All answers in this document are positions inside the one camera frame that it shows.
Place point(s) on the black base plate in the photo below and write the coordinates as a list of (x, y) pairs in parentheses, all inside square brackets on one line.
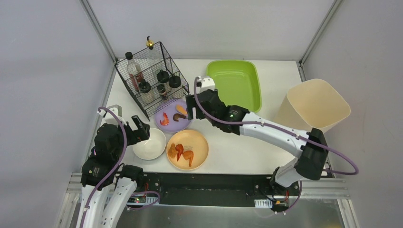
[(217, 190)]

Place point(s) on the fried toy nugget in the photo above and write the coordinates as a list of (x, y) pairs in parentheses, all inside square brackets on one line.
[(172, 152)]

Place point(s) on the gold-top glass oil bottle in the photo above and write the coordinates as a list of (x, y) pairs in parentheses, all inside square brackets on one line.
[(154, 57)]

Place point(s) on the green plastic tub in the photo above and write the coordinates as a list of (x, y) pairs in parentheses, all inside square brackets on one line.
[(237, 83)]

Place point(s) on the black-lid glass jar front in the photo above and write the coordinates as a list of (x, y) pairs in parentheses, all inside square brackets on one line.
[(163, 78)]

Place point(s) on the beige waste bin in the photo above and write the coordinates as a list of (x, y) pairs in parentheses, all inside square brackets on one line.
[(312, 104)]

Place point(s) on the red toy chicken wing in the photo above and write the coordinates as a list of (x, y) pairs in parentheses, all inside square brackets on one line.
[(180, 149)]

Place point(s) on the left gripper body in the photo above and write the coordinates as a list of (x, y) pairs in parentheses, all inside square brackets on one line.
[(132, 130)]

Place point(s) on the orange toy bread piece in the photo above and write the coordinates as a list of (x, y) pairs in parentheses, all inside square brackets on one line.
[(181, 110)]

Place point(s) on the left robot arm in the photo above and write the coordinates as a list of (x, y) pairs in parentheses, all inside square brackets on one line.
[(106, 184)]

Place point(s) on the black-lid spice jar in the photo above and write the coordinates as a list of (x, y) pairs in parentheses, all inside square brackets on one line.
[(146, 91)]

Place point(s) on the black pepper grinder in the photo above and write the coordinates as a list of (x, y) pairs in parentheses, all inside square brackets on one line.
[(162, 91)]

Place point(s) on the purple plate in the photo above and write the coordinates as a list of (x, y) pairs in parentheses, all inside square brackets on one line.
[(170, 110)]

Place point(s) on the black wire rack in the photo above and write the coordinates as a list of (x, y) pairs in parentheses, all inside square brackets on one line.
[(169, 66)]

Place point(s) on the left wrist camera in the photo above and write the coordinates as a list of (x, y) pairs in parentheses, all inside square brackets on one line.
[(112, 114)]

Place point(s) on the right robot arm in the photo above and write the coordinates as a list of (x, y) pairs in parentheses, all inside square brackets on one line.
[(308, 148)]

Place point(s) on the toy shrimp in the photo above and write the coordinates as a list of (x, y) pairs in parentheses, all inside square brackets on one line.
[(165, 121)]

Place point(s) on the black-lid glass jar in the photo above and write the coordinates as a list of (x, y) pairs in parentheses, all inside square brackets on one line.
[(176, 86), (163, 78)]

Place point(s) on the orange toy drumstick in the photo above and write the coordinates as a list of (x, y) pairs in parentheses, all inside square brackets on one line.
[(188, 155)]

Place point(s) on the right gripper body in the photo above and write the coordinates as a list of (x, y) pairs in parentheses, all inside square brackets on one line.
[(199, 104)]

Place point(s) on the dark sauce bottle red label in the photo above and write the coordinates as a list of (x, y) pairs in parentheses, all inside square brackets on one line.
[(134, 70)]

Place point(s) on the white floral bowl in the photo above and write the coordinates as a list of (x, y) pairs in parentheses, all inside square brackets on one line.
[(151, 148)]

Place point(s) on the orange plate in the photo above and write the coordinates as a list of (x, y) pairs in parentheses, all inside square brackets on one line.
[(191, 140)]

